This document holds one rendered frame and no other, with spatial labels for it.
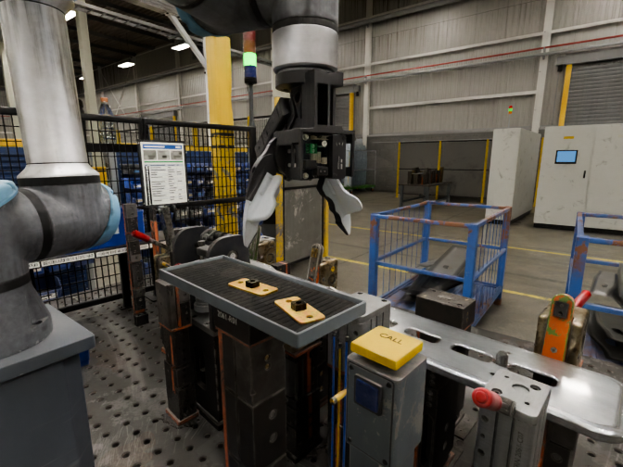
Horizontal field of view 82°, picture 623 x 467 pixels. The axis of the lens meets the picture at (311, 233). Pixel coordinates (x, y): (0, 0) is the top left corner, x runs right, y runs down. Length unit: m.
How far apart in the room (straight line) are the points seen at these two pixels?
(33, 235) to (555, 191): 8.37
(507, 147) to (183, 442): 8.17
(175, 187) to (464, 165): 11.61
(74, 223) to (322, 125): 0.45
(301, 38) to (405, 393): 0.39
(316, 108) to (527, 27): 15.13
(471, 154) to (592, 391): 12.23
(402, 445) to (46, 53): 0.73
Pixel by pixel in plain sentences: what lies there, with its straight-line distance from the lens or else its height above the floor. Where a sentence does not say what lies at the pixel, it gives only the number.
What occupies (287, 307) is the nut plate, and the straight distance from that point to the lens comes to 0.51.
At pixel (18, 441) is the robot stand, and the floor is 0.98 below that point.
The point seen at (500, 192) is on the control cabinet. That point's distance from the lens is 8.63.
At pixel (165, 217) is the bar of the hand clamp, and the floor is 1.18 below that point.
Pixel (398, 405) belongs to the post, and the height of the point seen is 1.11.
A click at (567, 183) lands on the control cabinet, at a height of 0.93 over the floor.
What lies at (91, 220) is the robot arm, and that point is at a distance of 0.71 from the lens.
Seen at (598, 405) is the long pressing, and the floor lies 1.00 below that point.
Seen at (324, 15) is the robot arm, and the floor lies 1.51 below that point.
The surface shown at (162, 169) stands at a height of 1.32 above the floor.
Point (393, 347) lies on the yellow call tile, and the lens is 0.42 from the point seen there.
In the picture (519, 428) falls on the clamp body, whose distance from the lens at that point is 0.57.
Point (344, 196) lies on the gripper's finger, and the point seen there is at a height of 1.32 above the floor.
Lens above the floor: 1.36
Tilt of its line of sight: 12 degrees down
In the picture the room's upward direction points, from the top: straight up
